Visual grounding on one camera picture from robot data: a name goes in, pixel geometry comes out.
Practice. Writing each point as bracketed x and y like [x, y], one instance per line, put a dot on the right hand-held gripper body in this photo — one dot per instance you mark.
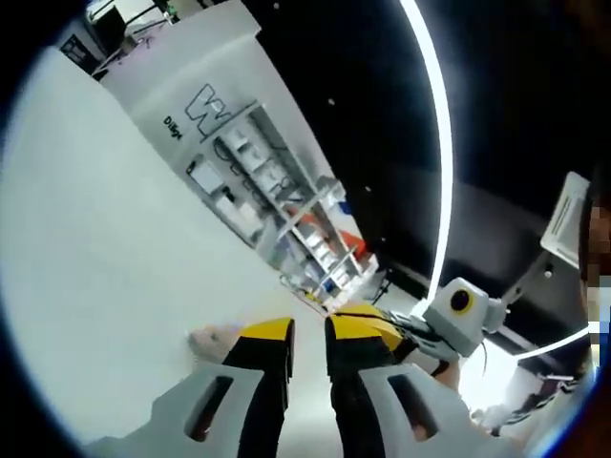
[453, 324]

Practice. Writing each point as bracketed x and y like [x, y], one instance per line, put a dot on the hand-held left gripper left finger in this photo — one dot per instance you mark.
[229, 391]

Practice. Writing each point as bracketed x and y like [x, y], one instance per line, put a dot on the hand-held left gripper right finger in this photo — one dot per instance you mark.
[363, 396]

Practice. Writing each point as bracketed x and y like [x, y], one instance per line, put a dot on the clear resealable bag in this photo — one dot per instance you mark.
[210, 341]

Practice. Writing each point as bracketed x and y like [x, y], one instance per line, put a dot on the black tripod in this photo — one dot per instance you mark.
[384, 286]

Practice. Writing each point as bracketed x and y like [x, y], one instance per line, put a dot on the white metal storage rack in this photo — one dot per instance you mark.
[329, 257]

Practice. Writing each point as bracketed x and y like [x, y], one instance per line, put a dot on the black yellow tool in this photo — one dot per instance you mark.
[305, 298]

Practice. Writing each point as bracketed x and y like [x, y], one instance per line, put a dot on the white ceiling air conditioner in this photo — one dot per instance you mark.
[565, 219]

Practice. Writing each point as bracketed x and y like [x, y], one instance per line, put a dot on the black box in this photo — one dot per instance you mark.
[107, 24]

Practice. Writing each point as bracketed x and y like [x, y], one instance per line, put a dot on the white wall shelving unit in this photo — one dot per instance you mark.
[157, 95]

